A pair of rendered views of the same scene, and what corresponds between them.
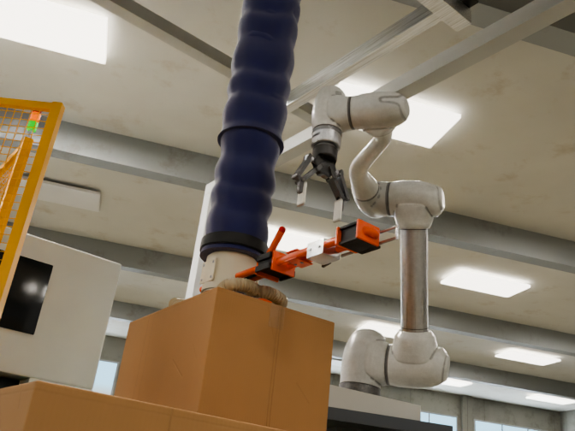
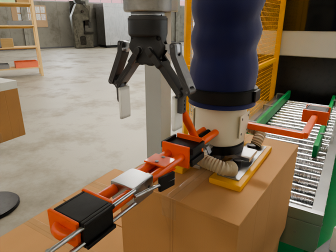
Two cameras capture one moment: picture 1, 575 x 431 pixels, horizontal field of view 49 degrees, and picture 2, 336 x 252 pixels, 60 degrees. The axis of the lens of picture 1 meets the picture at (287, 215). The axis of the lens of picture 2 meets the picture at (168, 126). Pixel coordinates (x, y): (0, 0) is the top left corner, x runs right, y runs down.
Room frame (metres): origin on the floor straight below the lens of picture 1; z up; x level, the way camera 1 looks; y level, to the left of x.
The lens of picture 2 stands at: (1.43, -0.64, 1.41)
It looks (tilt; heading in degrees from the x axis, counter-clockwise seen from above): 20 degrees down; 68
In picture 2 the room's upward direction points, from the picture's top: straight up
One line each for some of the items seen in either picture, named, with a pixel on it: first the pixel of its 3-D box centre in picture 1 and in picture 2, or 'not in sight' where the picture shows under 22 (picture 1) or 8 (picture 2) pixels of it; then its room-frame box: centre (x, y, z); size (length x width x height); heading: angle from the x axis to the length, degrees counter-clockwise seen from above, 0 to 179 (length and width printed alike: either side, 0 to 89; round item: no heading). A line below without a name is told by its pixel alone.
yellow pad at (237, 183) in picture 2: not in sight; (244, 158); (2.00, 0.08, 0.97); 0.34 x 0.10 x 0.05; 35
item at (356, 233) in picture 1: (357, 236); (81, 216); (1.45, -0.18, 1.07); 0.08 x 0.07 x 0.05; 35
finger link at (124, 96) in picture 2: (301, 194); (124, 102); (1.57, -0.03, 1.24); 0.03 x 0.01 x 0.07; 35
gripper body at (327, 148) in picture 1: (323, 162); (148, 40); (1.61, -0.09, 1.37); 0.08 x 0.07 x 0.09; 125
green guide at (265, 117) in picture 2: not in sight; (268, 109); (3.33, 1.49, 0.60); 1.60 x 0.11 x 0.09; 36
